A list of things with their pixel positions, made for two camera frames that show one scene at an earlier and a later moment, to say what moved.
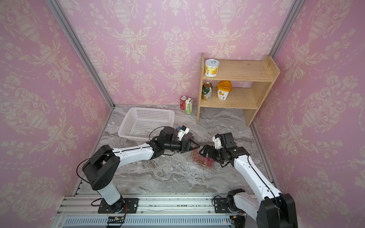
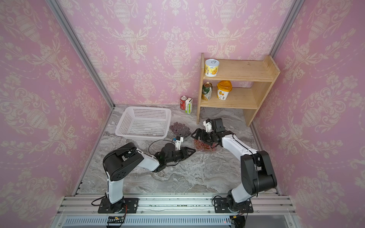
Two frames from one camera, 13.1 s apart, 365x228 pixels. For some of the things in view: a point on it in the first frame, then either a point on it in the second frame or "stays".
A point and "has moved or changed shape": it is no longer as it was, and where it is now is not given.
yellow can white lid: [211, 67] stays
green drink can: [206, 91] stays
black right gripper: [207, 147] -> [199, 131]
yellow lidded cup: [224, 87] stays
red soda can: [182, 102] stays
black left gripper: [183, 149] -> [185, 153]
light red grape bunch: [202, 160] has moved or changed shape
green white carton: [188, 105] stays
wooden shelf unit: [262, 73] stays
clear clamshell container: [197, 158] has moved or changed shape
